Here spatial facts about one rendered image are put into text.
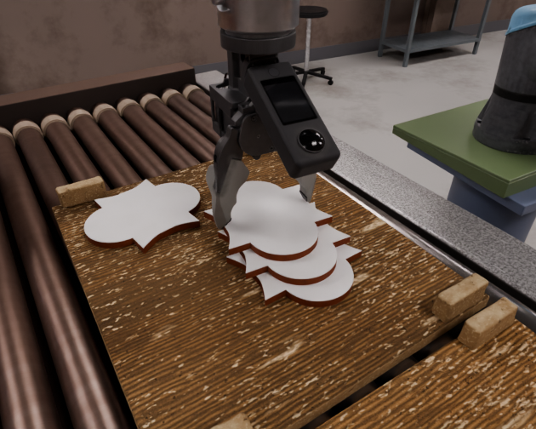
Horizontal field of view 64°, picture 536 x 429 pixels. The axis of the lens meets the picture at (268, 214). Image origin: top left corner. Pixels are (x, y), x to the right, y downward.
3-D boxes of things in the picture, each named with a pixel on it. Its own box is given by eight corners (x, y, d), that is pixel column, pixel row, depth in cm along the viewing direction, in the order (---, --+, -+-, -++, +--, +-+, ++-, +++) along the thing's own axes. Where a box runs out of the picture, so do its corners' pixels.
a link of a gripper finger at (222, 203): (207, 207, 53) (235, 140, 49) (225, 234, 48) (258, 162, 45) (184, 203, 51) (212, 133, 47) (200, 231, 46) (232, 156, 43)
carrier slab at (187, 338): (272, 150, 73) (272, 141, 72) (486, 306, 45) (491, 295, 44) (54, 216, 57) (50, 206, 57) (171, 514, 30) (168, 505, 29)
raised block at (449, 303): (468, 288, 45) (476, 270, 43) (483, 300, 43) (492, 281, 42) (429, 312, 42) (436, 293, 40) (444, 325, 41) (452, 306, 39)
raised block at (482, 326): (495, 312, 42) (504, 293, 40) (512, 325, 41) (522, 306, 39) (454, 339, 40) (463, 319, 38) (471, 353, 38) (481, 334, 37)
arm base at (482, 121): (507, 116, 89) (520, 67, 83) (581, 140, 78) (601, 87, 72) (454, 133, 83) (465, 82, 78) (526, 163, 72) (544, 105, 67)
